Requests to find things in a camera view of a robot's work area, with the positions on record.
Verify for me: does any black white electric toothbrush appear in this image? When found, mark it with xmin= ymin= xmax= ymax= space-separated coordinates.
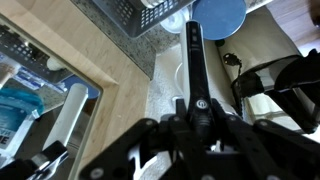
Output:
xmin=179 ymin=19 xmax=214 ymax=134

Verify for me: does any beige fabric bag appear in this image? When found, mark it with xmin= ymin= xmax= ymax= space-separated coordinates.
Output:
xmin=216 ymin=6 xmax=303 ymax=116

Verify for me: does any wood framed mirror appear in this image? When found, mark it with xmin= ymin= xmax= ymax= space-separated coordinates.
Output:
xmin=0 ymin=0 xmax=151 ymax=180

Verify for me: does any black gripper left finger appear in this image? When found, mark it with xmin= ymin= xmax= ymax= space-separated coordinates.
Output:
xmin=79 ymin=97 xmax=202 ymax=180

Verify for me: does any grey perforated plastic basket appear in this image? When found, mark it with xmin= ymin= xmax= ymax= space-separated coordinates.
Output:
xmin=91 ymin=0 xmax=195 ymax=39

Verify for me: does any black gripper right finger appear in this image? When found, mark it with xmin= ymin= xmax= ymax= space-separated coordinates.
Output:
xmin=211 ymin=98 xmax=320 ymax=180

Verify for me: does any white charger cable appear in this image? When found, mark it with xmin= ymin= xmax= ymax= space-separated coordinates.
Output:
xmin=171 ymin=61 xmax=185 ymax=103

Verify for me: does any black power plug cable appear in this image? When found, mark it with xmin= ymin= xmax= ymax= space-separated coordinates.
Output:
xmin=222 ymin=52 xmax=246 ymax=116

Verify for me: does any white toothbrush charging base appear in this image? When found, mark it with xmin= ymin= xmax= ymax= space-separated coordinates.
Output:
xmin=159 ymin=6 xmax=191 ymax=34

